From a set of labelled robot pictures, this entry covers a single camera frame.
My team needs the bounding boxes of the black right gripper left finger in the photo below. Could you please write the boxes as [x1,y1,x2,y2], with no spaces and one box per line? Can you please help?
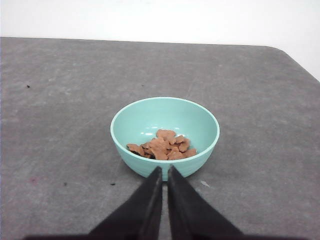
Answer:
[89,166,163,240]

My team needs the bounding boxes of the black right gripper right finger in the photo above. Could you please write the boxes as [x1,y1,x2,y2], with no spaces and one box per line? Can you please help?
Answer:
[167,165,244,240]

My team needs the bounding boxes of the brown beef cube pile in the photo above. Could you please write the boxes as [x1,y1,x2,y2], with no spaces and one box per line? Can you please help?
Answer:
[126,129,197,161]

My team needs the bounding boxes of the mint green bowl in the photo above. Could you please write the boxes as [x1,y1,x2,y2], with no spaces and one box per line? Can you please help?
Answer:
[110,97,220,181]

